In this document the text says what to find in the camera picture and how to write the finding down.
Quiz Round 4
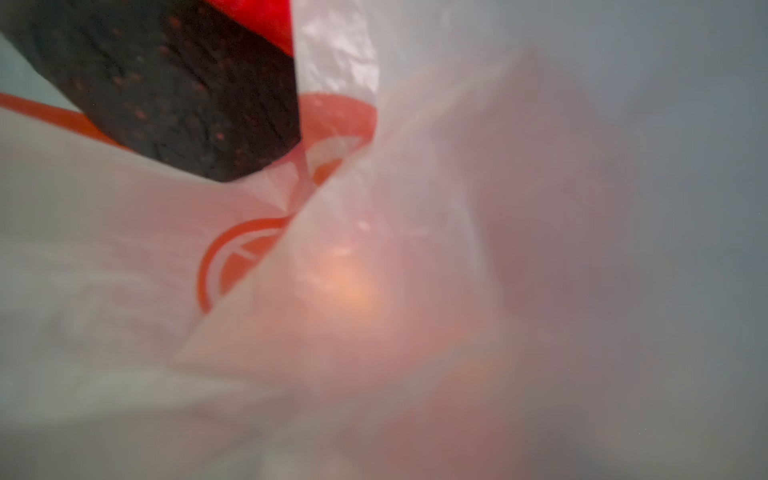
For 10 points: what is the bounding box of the yellowish printed plastic bag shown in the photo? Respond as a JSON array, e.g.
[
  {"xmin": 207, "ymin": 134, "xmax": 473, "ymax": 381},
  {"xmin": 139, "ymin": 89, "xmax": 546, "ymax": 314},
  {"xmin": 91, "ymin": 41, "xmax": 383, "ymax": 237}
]
[{"xmin": 1, "ymin": 1, "xmax": 767, "ymax": 479}]

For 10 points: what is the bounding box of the dark avocado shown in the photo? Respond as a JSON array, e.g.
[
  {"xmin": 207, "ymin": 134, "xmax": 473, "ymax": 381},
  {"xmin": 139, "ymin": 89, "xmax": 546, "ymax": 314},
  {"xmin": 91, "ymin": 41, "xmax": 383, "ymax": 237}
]
[{"xmin": 1, "ymin": 1, "xmax": 301, "ymax": 182}]

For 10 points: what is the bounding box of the red flower-shaped plate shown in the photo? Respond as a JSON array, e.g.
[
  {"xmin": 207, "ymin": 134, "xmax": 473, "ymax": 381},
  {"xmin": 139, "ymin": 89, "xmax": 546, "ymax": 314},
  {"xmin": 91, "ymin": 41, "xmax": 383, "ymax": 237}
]
[{"xmin": 208, "ymin": 0, "xmax": 294, "ymax": 57}]

